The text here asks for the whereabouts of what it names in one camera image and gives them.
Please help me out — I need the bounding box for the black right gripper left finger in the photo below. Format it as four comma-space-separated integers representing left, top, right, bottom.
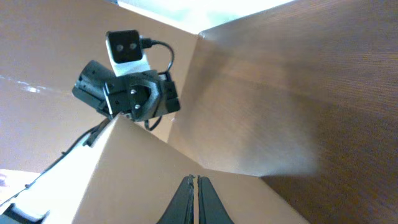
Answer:
157, 175, 194, 224

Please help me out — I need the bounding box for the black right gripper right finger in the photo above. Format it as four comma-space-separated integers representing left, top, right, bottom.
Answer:
197, 176, 234, 224

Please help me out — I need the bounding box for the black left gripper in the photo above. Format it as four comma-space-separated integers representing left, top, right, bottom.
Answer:
72, 60, 180, 121

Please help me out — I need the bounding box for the cardboard box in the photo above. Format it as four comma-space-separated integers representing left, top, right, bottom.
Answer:
1, 1, 305, 223

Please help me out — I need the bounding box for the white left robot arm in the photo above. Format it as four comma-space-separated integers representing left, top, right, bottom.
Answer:
1, 60, 180, 223

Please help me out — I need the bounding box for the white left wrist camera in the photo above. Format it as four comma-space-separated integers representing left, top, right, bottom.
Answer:
106, 30, 150, 77

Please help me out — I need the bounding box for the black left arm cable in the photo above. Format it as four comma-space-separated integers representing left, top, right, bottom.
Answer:
0, 37, 175, 206

